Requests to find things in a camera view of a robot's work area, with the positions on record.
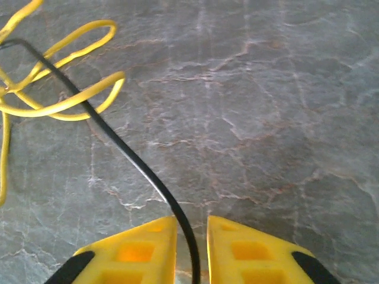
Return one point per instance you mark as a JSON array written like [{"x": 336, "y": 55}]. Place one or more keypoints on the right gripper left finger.
[{"x": 142, "y": 254}]

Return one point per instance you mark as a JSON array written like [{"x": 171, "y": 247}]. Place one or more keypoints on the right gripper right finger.
[{"x": 254, "y": 257}]

